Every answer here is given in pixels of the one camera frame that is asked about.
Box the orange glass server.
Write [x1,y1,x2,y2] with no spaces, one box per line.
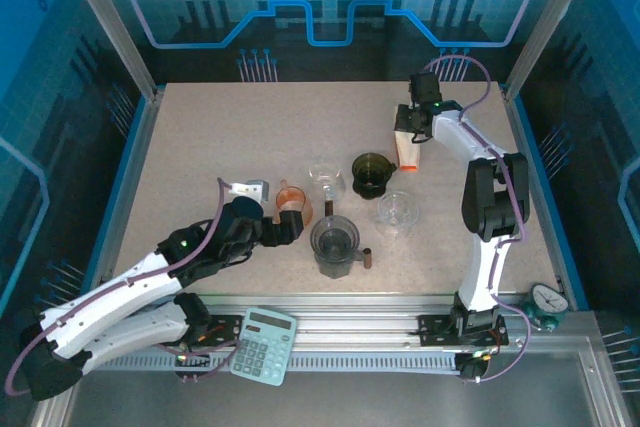
[274,179,315,227]

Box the orange white filter box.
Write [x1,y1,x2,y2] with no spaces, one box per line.
[392,104,422,174]

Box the clear glass server brown handle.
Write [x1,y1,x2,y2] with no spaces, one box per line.
[308,160,347,221]

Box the grey glass measuring cup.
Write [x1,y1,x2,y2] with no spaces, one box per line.
[309,215,360,267]

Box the dark green dripper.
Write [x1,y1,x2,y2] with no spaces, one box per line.
[351,151,399,202]

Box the smoky grey server brown handle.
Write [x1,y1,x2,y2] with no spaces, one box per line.
[313,246,372,280]

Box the clear glass dripper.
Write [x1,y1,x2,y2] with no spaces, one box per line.
[374,190,420,239]

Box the mint green calculator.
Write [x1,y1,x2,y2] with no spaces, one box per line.
[229,307,298,387]

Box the black controller board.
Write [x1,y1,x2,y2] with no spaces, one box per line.
[457,349,494,382]
[172,350,211,383]

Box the teal alarm clock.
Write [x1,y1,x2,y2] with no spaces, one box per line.
[522,282,570,333]

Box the aluminium side rail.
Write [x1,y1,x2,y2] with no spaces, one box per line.
[82,86,166,311]
[501,84,576,311]

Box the aluminium front rail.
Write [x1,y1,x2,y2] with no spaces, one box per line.
[92,291,591,351]

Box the aluminium corner post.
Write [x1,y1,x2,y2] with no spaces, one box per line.
[54,0,166,101]
[504,0,599,98]

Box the grey slotted cable duct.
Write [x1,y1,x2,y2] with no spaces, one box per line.
[79,350,471,374]

